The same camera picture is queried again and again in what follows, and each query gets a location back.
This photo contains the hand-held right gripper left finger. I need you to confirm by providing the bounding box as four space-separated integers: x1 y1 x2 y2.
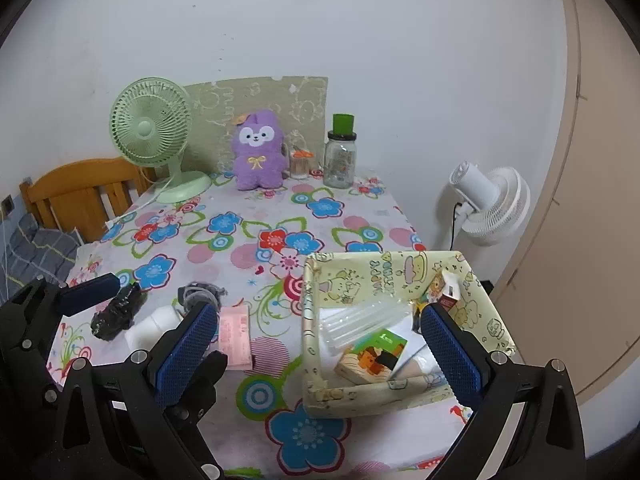
50 301 219 480

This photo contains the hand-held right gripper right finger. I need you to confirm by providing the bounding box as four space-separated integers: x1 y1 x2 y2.
420 302 586 480

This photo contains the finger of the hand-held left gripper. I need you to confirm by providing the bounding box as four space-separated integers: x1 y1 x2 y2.
0 272 122 361
167 351 229 428

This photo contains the black bag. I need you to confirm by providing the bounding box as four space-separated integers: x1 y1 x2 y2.
90 282 148 341

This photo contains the white gauze towel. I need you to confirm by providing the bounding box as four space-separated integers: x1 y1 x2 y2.
124 305 183 351

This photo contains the grey sock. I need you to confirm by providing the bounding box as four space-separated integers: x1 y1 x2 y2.
177 282 226 311

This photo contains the small cartoon print packet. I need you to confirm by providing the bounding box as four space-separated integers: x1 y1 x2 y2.
425 270 463 313

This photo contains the yellow cartoon print box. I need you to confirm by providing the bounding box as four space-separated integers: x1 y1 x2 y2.
302 250 517 420

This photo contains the pink packet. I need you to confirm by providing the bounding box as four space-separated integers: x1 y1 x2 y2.
218 306 254 372

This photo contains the grey plaid cloth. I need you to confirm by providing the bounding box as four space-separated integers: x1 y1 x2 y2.
0 212 81 306

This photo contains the wooden chair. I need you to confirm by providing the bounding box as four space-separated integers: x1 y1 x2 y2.
19 157 158 243

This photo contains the floral tablecloth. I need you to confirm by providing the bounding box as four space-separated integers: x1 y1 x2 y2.
45 170 476 480

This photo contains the white standing fan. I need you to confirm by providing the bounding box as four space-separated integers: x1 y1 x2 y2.
439 161 531 281

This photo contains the green desk fan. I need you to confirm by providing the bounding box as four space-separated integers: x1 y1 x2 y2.
109 77 212 204

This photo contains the purple plush toy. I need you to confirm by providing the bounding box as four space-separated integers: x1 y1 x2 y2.
230 110 290 192

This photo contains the toothpick jar with orange lid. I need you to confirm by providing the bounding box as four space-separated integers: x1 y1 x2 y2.
289 147 313 181

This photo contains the glass jar with green lid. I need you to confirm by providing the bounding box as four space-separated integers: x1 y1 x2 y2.
322 113 358 189

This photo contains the beige door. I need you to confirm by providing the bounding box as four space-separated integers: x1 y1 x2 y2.
492 0 640 406

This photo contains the green patterned board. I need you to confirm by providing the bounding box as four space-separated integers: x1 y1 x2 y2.
182 76 329 181

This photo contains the white fan cable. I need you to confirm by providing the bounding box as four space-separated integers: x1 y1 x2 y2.
104 190 168 227

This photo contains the black fan cable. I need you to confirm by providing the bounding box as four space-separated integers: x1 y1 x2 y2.
451 200 463 252

